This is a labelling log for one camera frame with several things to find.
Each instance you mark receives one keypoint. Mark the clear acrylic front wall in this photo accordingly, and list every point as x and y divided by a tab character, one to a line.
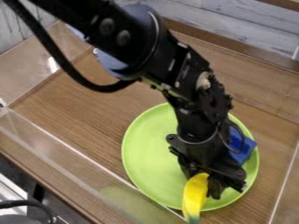
100	195

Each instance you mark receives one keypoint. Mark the yellow toy banana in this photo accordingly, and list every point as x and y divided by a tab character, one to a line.
193	197

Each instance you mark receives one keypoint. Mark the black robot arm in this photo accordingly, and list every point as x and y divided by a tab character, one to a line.
141	52

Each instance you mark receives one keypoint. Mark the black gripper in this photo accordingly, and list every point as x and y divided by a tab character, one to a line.
208	157

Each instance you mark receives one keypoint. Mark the green round plate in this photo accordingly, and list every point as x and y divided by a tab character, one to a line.
151	165

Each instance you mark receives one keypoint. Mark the blue star-shaped block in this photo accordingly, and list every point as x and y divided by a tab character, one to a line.
241	146

